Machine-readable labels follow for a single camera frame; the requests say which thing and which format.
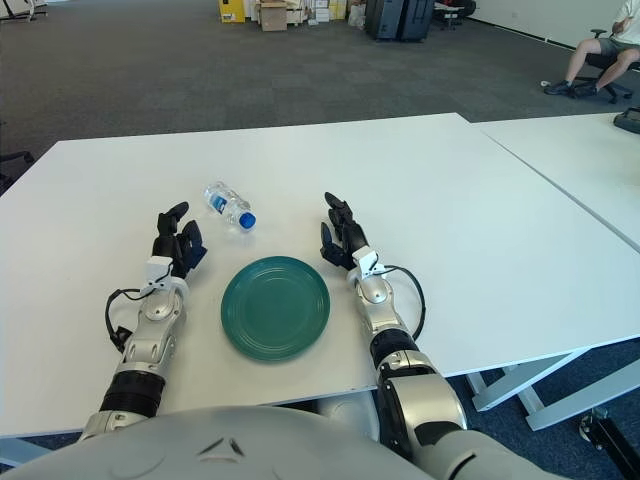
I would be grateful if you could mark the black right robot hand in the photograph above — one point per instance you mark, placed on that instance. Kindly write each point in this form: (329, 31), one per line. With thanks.
(342, 235)

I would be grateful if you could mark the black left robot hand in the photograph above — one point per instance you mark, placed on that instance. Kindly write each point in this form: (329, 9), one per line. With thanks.
(184, 245)

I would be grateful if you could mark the clear water bottle blue cap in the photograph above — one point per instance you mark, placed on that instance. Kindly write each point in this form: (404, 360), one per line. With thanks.
(225, 202)

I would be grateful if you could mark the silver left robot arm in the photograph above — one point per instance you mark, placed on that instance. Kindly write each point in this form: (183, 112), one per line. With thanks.
(150, 310)

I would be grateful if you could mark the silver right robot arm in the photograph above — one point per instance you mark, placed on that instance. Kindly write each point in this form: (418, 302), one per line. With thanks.
(420, 400)

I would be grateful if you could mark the green round plate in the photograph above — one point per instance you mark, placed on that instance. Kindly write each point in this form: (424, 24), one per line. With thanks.
(275, 310)

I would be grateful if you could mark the grey robot torso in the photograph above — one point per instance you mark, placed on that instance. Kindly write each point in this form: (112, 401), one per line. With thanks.
(200, 440)

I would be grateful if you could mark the white bag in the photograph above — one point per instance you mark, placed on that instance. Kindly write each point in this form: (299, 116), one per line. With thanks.
(357, 15)

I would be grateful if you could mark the stack of white boxes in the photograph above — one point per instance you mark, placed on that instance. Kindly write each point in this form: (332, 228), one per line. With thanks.
(320, 10)

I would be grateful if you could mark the brown cardboard box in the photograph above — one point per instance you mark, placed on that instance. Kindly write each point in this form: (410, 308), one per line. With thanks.
(274, 17)

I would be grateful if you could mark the yellow cardboard box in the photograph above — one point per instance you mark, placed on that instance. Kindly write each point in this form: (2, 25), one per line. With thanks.
(231, 10)

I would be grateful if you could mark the white chair base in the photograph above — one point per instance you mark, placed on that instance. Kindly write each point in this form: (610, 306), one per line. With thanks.
(27, 7)

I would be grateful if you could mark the black device on table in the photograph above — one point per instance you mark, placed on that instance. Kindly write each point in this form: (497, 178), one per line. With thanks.
(629, 120)

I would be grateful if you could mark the black swivel chair under person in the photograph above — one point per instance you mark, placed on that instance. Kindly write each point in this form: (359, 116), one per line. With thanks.
(600, 60)

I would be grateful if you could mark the black metal stand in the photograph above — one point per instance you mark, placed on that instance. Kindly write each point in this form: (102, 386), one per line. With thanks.
(607, 440)

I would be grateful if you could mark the seated person in shorts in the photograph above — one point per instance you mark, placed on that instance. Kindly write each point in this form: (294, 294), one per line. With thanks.
(625, 20)

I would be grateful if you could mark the white table leg frame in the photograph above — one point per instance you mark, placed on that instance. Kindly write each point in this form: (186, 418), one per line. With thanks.
(482, 392)

